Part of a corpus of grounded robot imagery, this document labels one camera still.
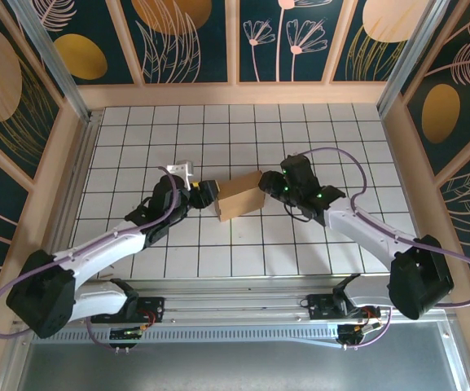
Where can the brown cardboard paper box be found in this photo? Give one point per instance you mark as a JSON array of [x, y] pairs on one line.
[[240, 197]]

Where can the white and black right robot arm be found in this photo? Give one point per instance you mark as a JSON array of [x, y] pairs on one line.
[[373, 236]]

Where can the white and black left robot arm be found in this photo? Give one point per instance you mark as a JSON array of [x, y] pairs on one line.
[[96, 252]]

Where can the grey metal sheet tray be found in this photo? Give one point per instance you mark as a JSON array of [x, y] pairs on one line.
[[238, 366]]

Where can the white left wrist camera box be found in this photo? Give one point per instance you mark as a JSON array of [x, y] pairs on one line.
[[181, 169]]

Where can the aluminium side rail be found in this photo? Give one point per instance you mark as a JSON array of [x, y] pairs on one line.
[[80, 171]]

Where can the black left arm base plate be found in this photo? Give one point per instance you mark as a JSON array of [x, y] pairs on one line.
[[155, 305]]

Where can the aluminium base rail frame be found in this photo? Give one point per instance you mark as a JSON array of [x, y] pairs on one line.
[[238, 303]]

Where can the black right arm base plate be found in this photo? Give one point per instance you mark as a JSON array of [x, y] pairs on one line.
[[318, 307]]

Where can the aluminium corner post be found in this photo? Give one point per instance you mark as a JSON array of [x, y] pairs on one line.
[[413, 53], [52, 61]]

